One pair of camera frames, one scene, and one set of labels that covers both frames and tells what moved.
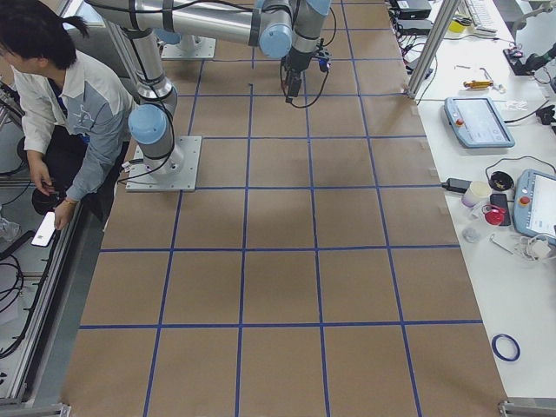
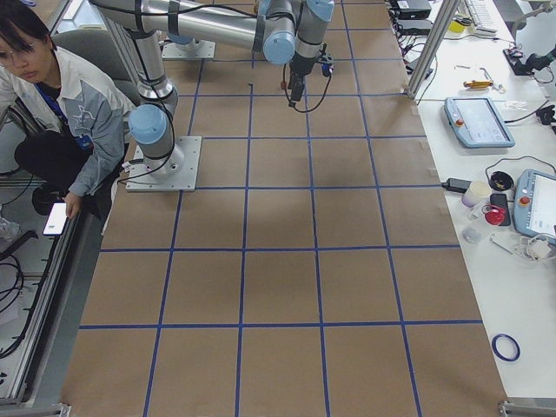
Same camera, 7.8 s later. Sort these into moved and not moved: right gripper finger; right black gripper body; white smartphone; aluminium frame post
Moved: white smartphone
Not moved: right black gripper body; aluminium frame post; right gripper finger
